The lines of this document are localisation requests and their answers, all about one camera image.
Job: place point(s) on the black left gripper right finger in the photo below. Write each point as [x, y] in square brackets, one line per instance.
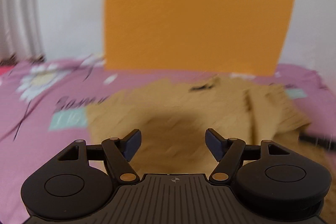
[269, 179]

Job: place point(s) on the pink printed bed sheet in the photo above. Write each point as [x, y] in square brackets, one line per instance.
[42, 111]

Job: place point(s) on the tan cable-knit sweater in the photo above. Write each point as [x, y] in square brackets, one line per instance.
[173, 118]

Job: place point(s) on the orange wooden headboard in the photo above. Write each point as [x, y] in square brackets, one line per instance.
[240, 36]

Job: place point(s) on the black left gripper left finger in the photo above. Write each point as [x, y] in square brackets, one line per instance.
[81, 179]

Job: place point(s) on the pink floral curtain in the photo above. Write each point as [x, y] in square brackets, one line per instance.
[21, 38]

